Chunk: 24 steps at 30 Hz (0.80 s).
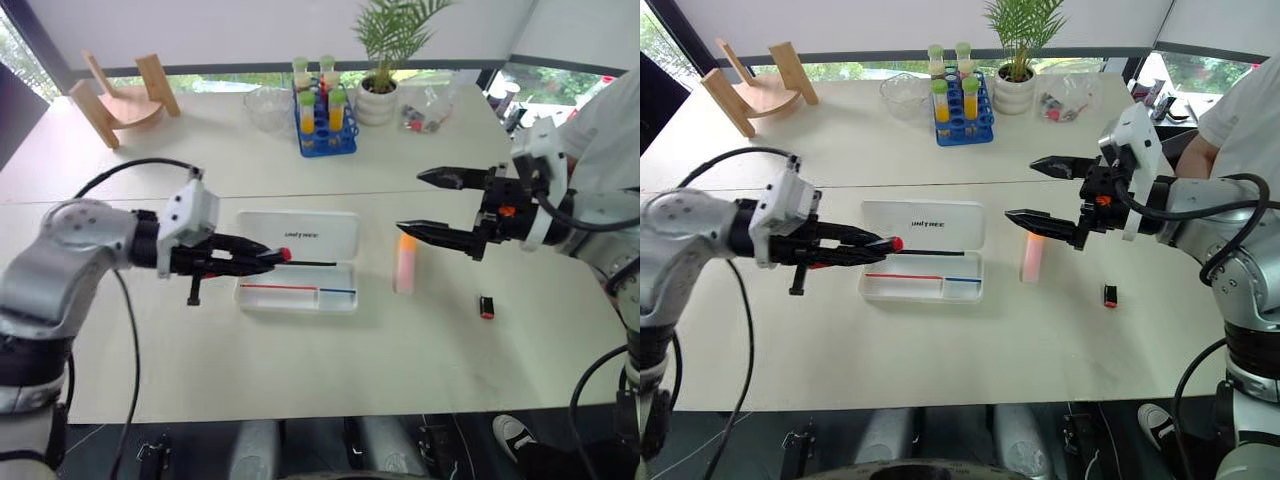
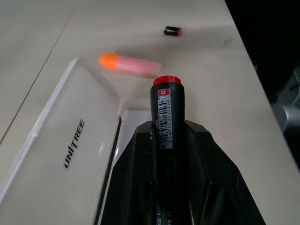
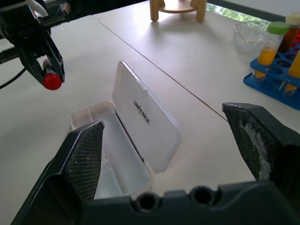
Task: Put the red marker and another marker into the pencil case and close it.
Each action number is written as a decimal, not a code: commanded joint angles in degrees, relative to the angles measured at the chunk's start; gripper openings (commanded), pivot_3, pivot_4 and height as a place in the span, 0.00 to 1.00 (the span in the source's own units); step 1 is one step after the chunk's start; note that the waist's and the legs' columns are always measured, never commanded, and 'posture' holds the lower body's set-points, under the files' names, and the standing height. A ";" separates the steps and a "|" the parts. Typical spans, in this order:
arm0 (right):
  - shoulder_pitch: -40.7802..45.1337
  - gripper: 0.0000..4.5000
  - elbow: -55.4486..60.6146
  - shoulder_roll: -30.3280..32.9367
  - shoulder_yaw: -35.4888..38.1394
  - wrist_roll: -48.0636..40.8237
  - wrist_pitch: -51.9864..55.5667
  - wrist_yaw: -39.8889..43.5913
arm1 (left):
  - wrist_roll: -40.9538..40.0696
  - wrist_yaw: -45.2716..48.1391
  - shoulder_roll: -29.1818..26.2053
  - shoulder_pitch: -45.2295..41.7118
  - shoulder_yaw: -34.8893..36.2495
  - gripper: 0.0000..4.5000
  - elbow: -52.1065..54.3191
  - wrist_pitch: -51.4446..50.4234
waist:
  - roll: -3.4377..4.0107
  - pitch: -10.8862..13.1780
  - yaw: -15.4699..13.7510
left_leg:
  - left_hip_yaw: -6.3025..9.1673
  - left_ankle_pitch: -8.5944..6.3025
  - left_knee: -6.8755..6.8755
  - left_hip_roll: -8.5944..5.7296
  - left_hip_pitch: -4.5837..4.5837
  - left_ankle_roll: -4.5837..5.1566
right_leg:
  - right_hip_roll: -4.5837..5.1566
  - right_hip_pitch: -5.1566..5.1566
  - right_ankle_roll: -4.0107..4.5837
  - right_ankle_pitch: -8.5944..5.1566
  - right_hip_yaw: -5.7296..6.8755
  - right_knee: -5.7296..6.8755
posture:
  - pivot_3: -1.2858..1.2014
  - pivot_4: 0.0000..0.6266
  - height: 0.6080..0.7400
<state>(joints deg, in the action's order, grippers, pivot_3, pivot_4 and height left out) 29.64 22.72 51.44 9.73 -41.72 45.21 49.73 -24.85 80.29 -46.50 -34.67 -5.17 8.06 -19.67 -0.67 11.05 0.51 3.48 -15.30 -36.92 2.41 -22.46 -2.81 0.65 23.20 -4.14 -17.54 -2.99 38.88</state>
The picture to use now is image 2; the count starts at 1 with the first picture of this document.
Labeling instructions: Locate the silver robot body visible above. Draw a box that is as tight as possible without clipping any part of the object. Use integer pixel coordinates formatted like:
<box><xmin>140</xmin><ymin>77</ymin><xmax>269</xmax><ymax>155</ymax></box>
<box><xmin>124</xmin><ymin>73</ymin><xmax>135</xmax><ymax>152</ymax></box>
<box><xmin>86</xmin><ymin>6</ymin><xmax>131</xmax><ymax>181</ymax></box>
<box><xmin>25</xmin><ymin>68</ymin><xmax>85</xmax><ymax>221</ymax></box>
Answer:
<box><xmin>267</xmin><ymin>67</ymin><xmax>300</xmax><ymax>169</ymax></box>

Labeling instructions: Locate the black marker with red end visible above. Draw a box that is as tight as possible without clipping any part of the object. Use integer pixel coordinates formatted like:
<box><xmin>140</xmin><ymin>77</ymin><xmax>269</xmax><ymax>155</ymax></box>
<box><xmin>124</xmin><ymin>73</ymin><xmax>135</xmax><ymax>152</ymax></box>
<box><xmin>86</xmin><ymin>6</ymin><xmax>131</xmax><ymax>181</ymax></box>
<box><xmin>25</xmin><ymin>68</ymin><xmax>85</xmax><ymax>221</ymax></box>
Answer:
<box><xmin>150</xmin><ymin>75</ymin><xmax>189</xmax><ymax>225</ymax></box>

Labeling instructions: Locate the small black and red cap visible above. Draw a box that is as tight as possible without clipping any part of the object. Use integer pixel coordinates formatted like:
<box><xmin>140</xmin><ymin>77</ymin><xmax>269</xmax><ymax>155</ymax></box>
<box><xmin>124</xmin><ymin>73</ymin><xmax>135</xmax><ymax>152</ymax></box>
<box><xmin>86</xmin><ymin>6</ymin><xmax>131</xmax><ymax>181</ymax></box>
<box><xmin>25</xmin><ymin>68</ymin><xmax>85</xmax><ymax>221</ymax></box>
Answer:
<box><xmin>163</xmin><ymin>26</ymin><xmax>182</xmax><ymax>37</ymax></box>

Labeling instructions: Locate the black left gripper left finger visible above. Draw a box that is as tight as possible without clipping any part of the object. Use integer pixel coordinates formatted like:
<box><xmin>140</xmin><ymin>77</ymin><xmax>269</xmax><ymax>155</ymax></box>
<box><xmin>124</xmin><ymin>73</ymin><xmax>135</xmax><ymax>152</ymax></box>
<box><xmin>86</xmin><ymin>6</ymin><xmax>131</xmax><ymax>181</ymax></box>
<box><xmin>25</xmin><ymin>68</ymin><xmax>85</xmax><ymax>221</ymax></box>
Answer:
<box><xmin>100</xmin><ymin>119</ymin><xmax>162</xmax><ymax>225</ymax></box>

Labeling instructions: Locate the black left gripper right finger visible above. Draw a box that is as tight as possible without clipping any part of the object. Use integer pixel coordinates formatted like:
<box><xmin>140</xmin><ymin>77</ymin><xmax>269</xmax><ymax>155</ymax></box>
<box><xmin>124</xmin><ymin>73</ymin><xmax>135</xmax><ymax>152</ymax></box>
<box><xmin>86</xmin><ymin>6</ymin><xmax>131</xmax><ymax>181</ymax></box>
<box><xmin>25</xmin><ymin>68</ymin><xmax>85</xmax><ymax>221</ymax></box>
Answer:
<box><xmin>173</xmin><ymin>119</ymin><xmax>267</xmax><ymax>225</ymax></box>

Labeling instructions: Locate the orange highlighter marker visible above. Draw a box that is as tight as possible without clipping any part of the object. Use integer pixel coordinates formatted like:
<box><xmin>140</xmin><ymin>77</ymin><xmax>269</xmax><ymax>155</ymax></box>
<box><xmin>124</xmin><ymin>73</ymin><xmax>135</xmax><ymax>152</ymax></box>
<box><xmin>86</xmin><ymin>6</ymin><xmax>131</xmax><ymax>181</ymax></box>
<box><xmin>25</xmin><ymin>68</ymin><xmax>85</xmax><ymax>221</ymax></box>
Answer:
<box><xmin>98</xmin><ymin>52</ymin><xmax>162</xmax><ymax>77</ymax></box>

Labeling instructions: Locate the clear plastic pencil case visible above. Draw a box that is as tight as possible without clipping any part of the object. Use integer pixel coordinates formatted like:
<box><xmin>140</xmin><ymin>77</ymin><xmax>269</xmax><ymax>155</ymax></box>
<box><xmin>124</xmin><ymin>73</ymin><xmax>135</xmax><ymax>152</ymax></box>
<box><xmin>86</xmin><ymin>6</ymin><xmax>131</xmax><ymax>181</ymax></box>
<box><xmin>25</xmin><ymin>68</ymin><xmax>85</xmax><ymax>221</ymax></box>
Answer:
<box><xmin>0</xmin><ymin>57</ymin><xmax>155</xmax><ymax>225</ymax></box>

